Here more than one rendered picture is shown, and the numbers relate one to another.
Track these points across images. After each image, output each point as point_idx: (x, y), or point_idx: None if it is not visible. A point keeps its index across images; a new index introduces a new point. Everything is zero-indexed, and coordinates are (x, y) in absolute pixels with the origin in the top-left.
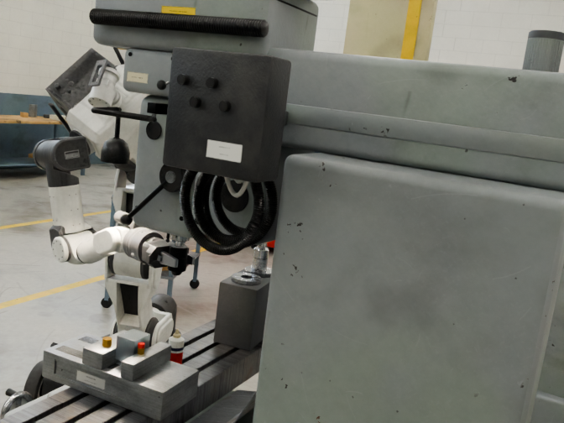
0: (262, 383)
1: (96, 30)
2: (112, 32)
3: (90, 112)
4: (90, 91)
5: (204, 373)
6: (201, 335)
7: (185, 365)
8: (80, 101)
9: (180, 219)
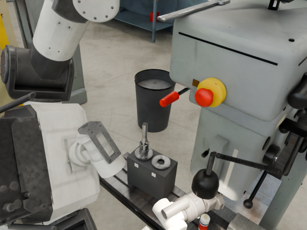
0: (300, 184)
1: (279, 111)
2: (287, 102)
3: (72, 185)
4: (45, 168)
5: (205, 213)
6: (151, 207)
7: (198, 221)
8: (50, 188)
9: (261, 170)
